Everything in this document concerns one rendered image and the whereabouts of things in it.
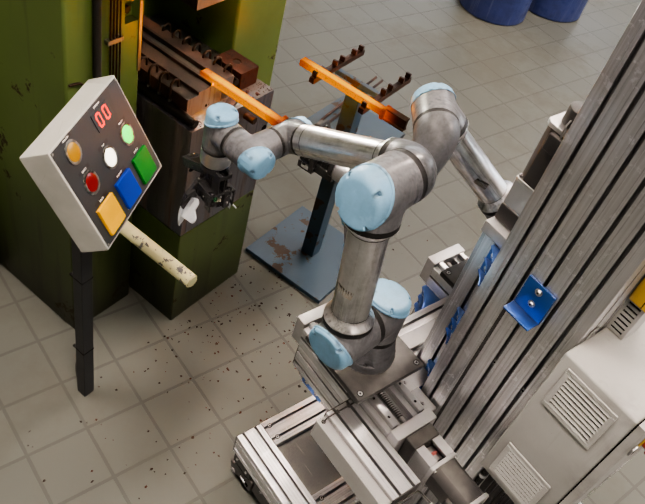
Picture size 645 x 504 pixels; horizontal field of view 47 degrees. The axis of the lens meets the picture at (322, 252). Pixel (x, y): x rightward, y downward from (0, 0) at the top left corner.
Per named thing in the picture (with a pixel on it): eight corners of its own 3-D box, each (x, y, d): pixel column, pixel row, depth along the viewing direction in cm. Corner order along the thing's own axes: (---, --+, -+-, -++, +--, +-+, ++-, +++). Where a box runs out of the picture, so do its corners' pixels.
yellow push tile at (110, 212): (126, 216, 180) (112, 191, 175) (113, 236, 174) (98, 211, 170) (120, 216, 180) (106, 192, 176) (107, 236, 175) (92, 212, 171)
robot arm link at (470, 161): (501, 251, 213) (403, 125, 182) (494, 216, 224) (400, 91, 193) (540, 235, 208) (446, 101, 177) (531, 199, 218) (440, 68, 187)
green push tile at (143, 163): (157, 168, 194) (145, 144, 190) (146, 185, 189) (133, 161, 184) (152, 168, 195) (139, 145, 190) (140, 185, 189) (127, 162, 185)
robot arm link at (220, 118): (222, 126, 162) (198, 105, 165) (216, 164, 170) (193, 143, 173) (249, 115, 167) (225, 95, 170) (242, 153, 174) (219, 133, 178)
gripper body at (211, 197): (207, 215, 181) (212, 179, 172) (189, 193, 185) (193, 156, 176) (233, 206, 185) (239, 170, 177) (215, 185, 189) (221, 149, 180)
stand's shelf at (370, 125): (403, 137, 285) (405, 133, 283) (345, 181, 259) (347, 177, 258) (342, 99, 294) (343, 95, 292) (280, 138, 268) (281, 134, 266)
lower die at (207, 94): (231, 95, 234) (234, 72, 228) (185, 118, 221) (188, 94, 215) (139, 33, 246) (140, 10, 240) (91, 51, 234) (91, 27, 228)
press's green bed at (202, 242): (237, 272, 306) (254, 189, 273) (170, 321, 281) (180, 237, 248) (144, 199, 323) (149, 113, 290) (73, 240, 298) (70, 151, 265)
